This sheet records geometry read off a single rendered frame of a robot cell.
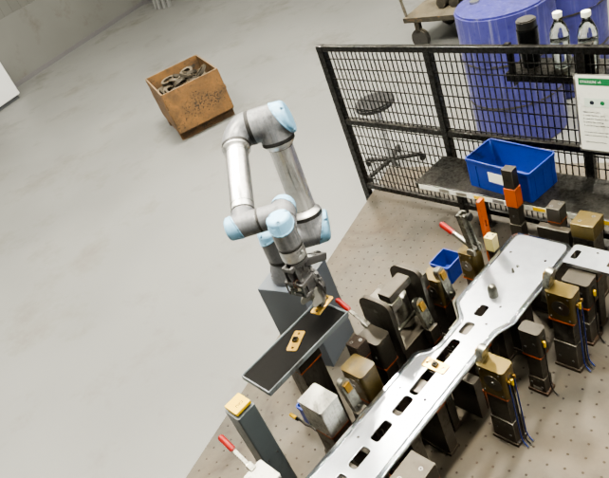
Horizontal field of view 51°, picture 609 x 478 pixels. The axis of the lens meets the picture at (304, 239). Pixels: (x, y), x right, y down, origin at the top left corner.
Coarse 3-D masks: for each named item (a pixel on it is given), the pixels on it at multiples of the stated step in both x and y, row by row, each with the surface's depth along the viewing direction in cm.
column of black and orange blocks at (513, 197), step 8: (504, 168) 230; (512, 168) 229; (504, 176) 231; (512, 176) 229; (504, 184) 234; (512, 184) 231; (504, 192) 236; (512, 192) 233; (520, 192) 234; (512, 200) 235; (520, 200) 236; (512, 208) 238; (520, 208) 238; (512, 216) 240; (520, 216) 239; (512, 224) 243; (520, 224) 241; (512, 232) 246; (520, 232) 243
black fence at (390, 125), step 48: (336, 48) 290; (384, 48) 269; (432, 48) 252; (480, 48) 236; (528, 48) 222; (576, 48) 210; (336, 96) 310; (384, 96) 289; (528, 144) 248; (576, 144) 235
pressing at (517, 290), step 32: (512, 256) 222; (544, 256) 216; (480, 288) 214; (512, 288) 209; (480, 320) 203; (512, 320) 199; (416, 352) 201; (448, 384) 187; (384, 416) 186; (416, 416) 182; (352, 448) 181; (384, 448) 177
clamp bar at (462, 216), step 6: (462, 210) 216; (456, 216) 215; (462, 216) 215; (468, 216) 213; (462, 222) 215; (468, 222) 217; (462, 228) 217; (468, 228) 219; (468, 234) 217; (474, 234) 220; (468, 240) 219; (474, 240) 221; (468, 246) 221
